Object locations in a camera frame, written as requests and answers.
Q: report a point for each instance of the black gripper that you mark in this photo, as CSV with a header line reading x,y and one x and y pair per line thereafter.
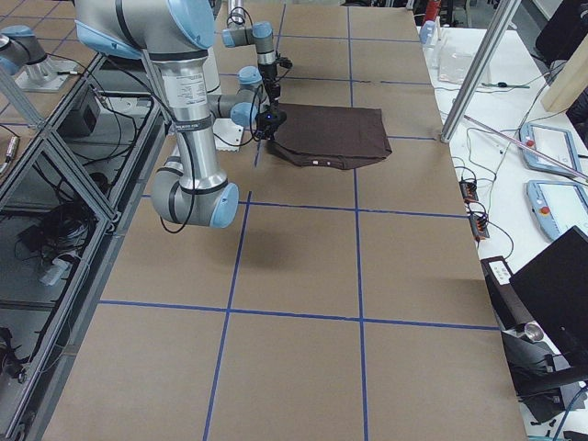
x,y
275,88
268,120

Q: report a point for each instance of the brown t-shirt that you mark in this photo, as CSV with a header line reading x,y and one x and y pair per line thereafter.
x,y
343,138

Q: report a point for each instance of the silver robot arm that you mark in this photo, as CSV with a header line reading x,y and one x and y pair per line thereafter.
x,y
242,31
176,36

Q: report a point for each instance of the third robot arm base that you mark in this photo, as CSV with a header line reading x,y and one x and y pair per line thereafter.
x,y
35,70

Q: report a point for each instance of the blue teach pendant far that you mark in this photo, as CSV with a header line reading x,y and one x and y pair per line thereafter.
x,y
553,142

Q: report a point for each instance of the blue teach pendant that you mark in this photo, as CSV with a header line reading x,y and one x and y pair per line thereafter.
x,y
553,142
557,206

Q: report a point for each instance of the blue teach pendant near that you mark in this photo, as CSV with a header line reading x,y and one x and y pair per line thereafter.
x,y
557,206

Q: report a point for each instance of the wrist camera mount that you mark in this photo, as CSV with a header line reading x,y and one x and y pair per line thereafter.
x,y
284,62

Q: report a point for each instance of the aluminium frame post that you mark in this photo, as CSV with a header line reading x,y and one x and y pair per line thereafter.
x,y
503,15

